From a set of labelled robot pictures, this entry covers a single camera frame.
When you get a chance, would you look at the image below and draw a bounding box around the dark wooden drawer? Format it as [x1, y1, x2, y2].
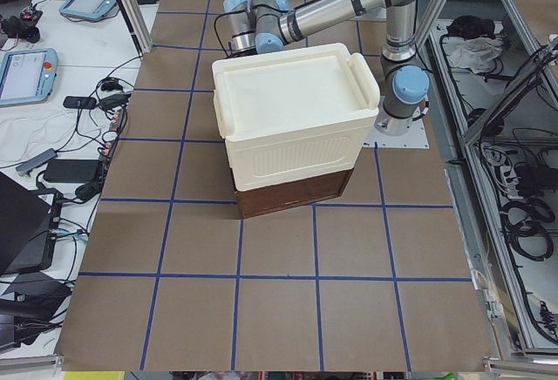
[233, 168, 354, 219]

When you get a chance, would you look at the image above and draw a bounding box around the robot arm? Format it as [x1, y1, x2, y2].
[223, 0, 427, 136]

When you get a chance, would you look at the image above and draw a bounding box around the white plastic storage box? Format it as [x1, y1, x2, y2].
[212, 44, 380, 192]

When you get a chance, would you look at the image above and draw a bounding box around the black power adapter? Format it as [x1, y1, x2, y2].
[44, 159, 99, 183]

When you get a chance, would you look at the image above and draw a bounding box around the teach pendant upper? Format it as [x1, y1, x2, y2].
[58, 0, 117, 22]

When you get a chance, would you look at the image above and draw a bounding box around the teach pendant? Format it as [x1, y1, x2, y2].
[58, 0, 117, 22]
[1, 48, 58, 107]

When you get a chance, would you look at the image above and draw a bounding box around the black laptop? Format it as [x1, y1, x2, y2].
[1, 174, 62, 275]

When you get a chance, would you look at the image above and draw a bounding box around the teach pendant lower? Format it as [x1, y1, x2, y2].
[1, 48, 58, 107]

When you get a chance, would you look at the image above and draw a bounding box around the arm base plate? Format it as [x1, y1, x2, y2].
[363, 112, 430, 149]

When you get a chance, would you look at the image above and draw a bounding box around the aluminium frame post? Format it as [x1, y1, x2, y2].
[116, 0, 153, 56]

